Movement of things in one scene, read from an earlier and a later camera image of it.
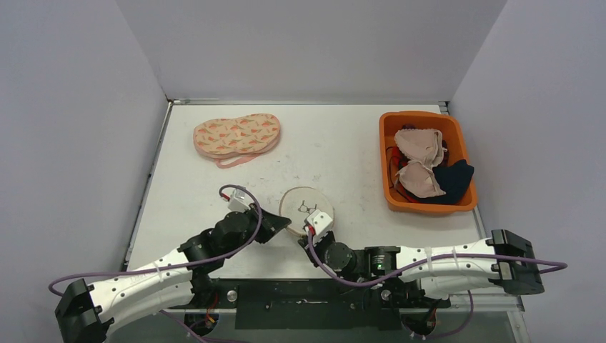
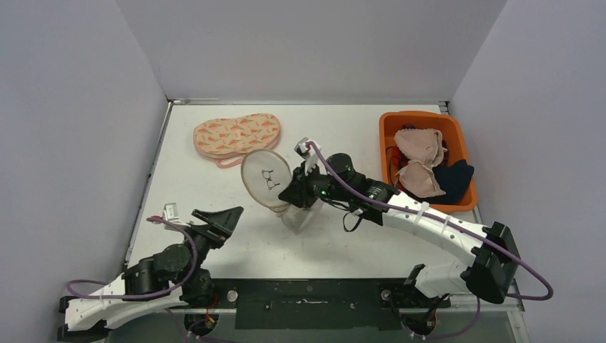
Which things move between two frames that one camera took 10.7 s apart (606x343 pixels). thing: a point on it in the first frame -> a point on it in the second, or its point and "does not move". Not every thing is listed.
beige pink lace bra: [424, 148] does not move
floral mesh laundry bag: [228, 141] does not move
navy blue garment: [454, 179] does not move
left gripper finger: [270, 225] -> [224, 221]
